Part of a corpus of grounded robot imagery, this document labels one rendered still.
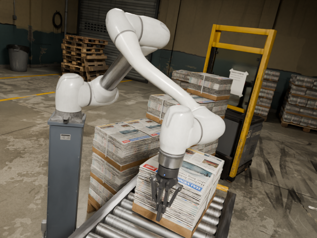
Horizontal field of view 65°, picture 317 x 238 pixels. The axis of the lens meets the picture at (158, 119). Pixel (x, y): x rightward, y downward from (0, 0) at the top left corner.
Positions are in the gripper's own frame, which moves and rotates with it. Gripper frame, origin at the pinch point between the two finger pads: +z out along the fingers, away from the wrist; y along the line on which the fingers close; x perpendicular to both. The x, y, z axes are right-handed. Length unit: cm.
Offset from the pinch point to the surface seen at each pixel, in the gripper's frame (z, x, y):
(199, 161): -9.5, -33.2, -5.4
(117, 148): 17, -69, 60
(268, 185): 94, -250, -69
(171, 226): 11.0, -7.7, -4.0
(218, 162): -9.5, -38.3, -13.8
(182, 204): -0.9, -8.1, -6.1
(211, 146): 41, -188, 8
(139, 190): 1.8, -10.1, 13.9
